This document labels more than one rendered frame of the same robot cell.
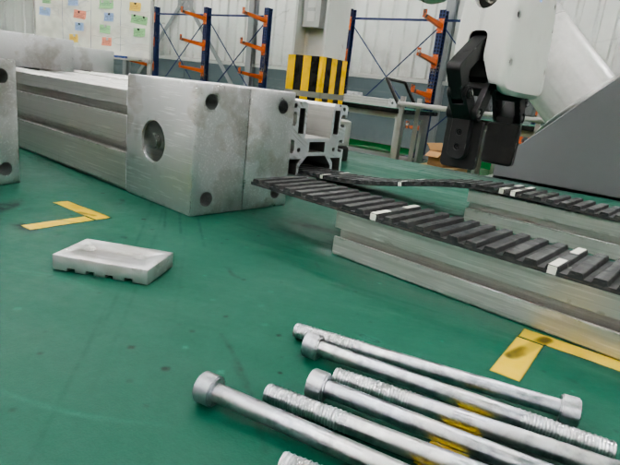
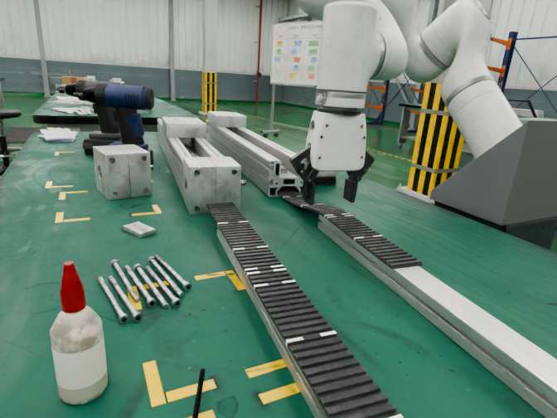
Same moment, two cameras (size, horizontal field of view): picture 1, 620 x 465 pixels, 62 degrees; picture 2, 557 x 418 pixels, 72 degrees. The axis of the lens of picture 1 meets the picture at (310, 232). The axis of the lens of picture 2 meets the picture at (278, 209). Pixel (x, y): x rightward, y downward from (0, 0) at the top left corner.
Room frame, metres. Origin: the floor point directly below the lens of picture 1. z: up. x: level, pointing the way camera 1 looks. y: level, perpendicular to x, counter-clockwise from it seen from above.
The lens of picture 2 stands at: (-0.16, -0.39, 1.04)
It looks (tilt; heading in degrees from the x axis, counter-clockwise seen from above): 19 degrees down; 29
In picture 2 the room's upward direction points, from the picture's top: 4 degrees clockwise
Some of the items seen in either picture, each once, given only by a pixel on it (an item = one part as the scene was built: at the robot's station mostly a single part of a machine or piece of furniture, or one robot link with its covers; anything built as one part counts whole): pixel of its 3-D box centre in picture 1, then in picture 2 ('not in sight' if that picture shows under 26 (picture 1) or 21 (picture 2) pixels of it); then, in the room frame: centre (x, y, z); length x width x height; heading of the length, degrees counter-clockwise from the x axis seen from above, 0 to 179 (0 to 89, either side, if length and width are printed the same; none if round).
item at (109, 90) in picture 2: not in sight; (115, 127); (0.52, 0.49, 0.89); 0.20 x 0.08 x 0.22; 123
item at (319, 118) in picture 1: (134, 104); (243, 147); (0.86, 0.31, 0.82); 0.80 x 0.10 x 0.09; 50
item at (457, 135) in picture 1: (459, 127); (303, 185); (0.43, -0.11, 0.86); 0.03 x 0.03 x 0.07; 50
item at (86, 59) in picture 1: (65, 64); (225, 122); (1.02, 0.50, 0.87); 0.16 x 0.11 x 0.07; 50
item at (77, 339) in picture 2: not in sight; (76, 329); (-0.01, -0.13, 0.84); 0.04 x 0.04 x 0.12
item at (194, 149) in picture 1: (221, 142); (217, 184); (0.44, 0.08, 0.83); 0.12 x 0.09 x 0.10; 140
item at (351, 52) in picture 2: not in sight; (347, 49); (0.48, -0.15, 1.09); 0.09 x 0.08 x 0.13; 144
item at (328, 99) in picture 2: not in sight; (338, 100); (0.47, -0.15, 1.01); 0.09 x 0.08 x 0.03; 140
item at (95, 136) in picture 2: not in sight; (94, 118); (0.60, 0.69, 0.89); 0.20 x 0.08 x 0.22; 129
